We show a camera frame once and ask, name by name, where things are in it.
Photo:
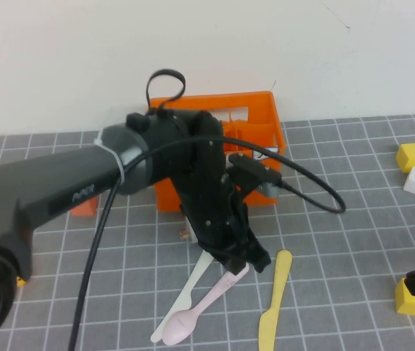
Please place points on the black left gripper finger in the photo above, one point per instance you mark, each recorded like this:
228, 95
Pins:
235, 259
256, 256

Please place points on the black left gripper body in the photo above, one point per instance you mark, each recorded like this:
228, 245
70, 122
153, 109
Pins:
211, 215

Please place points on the white plastic knife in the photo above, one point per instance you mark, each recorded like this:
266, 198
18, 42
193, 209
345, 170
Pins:
185, 292

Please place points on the pink plastic spoon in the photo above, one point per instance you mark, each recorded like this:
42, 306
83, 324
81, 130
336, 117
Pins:
178, 327

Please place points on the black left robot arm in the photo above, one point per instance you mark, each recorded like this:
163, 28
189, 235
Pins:
46, 183

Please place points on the orange plastic cutlery holder crate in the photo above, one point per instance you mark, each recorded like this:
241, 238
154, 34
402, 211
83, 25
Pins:
258, 100

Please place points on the yellow foam cube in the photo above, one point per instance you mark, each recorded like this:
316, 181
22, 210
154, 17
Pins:
412, 155
408, 306

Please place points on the white charger plug adapter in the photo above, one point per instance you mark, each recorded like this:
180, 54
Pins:
191, 235

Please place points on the yellow plastic knife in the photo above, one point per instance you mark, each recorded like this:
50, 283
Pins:
278, 285

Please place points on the grey grid table mat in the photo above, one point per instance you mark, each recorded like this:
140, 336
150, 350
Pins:
339, 237

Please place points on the white zip tie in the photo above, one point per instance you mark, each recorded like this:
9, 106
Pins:
120, 168

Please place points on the orange foam cube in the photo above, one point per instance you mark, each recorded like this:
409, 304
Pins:
83, 209

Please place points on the yellow rubber duck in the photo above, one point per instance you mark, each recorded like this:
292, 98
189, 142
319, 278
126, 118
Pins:
21, 282

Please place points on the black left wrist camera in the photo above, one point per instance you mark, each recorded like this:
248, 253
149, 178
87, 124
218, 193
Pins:
255, 172

